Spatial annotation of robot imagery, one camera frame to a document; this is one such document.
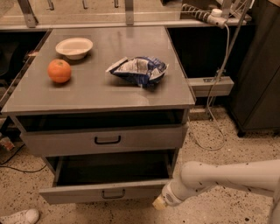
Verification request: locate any grey drawer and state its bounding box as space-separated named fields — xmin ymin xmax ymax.
xmin=18 ymin=109 xmax=186 ymax=157
xmin=39 ymin=149 xmax=179 ymax=204

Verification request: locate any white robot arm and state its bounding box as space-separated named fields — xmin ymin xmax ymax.
xmin=152 ymin=159 xmax=280 ymax=224

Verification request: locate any grey drawer cabinet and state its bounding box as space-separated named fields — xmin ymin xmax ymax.
xmin=0 ymin=26 xmax=196 ymax=176

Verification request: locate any grey top drawer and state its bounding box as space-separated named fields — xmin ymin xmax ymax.
xmin=18 ymin=109 xmax=186 ymax=157

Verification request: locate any white sneaker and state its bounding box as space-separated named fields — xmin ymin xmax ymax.
xmin=0 ymin=209 xmax=40 ymax=224

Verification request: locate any blue white chip bag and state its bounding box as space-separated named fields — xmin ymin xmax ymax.
xmin=106 ymin=56 xmax=169 ymax=88

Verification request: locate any dark grey side cabinet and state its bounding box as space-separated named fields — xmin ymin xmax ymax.
xmin=227 ymin=0 xmax=280 ymax=137

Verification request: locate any orange fruit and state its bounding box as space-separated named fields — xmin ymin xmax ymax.
xmin=47 ymin=59 xmax=72 ymax=83

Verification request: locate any white paper bowl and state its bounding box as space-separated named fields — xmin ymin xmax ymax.
xmin=55 ymin=38 xmax=93 ymax=60

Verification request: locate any white power strip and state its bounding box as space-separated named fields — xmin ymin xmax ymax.
xmin=181 ymin=3 xmax=227 ymax=29

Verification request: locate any grey back workbench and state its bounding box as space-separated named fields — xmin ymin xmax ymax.
xmin=0 ymin=0 xmax=253 ymax=32

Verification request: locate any white power cable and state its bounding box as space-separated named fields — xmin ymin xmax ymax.
xmin=187 ymin=24 xmax=231 ymax=151

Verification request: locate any black floor cable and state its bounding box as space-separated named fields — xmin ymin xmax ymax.
xmin=0 ymin=143 xmax=47 ymax=174

